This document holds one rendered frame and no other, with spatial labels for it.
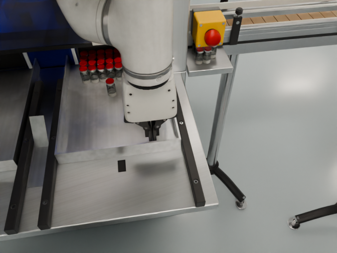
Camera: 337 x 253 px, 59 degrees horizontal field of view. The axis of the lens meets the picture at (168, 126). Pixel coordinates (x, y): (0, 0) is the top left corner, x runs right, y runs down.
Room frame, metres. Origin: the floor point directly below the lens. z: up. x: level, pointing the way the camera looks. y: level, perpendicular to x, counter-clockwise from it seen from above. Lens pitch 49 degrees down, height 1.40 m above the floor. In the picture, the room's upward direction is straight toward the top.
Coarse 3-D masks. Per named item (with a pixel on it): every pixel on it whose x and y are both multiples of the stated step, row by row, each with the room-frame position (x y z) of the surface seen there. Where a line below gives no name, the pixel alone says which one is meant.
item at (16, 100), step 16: (0, 80) 0.62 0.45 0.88; (16, 80) 0.62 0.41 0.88; (32, 80) 0.59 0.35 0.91; (0, 96) 0.56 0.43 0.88; (16, 96) 0.56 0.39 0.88; (0, 112) 0.50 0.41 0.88; (16, 112) 0.50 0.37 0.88; (0, 128) 0.45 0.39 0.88; (16, 128) 0.45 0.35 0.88; (0, 144) 0.40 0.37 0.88; (16, 144) 0.38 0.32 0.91; (0, 160) 0.34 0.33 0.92; (16, 160) 0.35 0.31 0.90
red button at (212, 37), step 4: (208, 32) 0.64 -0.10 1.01; (212, 32) 0.64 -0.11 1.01; (216, 32) 0.64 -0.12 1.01; (204, 36) 0.65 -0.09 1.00; (208, 36) 0.63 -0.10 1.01; (212, 36) 0.63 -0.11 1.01; (216, 36) 0.63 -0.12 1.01; (220, 36) 0.64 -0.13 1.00; (208, 40) 0.63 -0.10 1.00; (212, 40) 0.63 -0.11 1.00; (216, 40) 0.63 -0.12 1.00; (220, 40) 0.64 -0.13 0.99; (208, 44) 0.63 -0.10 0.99; (212, 44) 0.63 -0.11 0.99; (216, 44) 0.63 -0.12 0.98
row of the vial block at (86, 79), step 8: (112, 64) 0.63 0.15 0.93; (120, 64) 0.63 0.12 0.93; (80, 72) 0.61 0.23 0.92; (88, 72) 0.61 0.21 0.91; (96, 72) 0.61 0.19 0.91; (104, 72) 0.61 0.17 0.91; (112, 72) 0.61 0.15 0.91; (120, 72) 0.62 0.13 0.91; (88, 80) 0.61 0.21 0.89; (96, 80) 0.61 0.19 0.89; (104, 80) 0.61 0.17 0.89; (120, 80) 0.62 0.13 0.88
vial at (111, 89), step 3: (108, 84) 0.55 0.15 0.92; (111, 84) 0.55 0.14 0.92; (114, 84) 0.56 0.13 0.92; (108, 87) 0.55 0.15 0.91; (111, 87) 0.55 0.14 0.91; (114, 87) 0.56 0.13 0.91; (108, 90) 0.55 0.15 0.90; (111, 90) 0.55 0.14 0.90; (114, 90) 0.56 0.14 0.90; (108, 93) 0.56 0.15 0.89; (111, 93) 0.55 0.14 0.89; (114, 93) 0.56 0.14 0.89; (111, 96) 0.55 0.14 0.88
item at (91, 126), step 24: (72, 72) 0.65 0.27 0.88; (72, 96) 0.56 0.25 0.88; (96, 96) 0.56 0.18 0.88; (120, 96) 0.56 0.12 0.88; (72, 120) 0.47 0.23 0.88; (96, 120) 0.47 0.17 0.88; (120, 120) 0.47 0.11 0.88; (168, 120) 0.47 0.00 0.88; (72, 144) 0.40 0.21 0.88; (96, 144) 0.40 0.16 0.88; (120, 144) 0.40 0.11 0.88; (144, 144) 0.38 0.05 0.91; (168, 144) 0.39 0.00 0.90
